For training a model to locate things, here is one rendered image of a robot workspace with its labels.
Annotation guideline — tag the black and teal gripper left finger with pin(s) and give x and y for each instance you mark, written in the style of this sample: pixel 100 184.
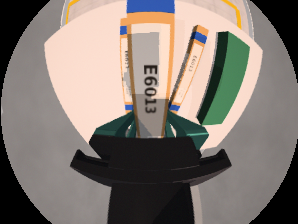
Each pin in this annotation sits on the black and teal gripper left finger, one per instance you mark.
pixel 119 126

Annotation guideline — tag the dark green flat box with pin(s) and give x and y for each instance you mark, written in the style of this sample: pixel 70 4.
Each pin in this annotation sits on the dark green flat box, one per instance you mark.
pixel 229 69

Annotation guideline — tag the brown cardboard box with blue bands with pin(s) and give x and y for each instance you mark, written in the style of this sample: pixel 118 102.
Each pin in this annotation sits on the brown cardboard box with blue bands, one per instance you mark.
pixel 125 66

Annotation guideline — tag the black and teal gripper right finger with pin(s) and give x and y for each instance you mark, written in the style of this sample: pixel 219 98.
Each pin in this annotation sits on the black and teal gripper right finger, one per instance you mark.
pixel 185 127

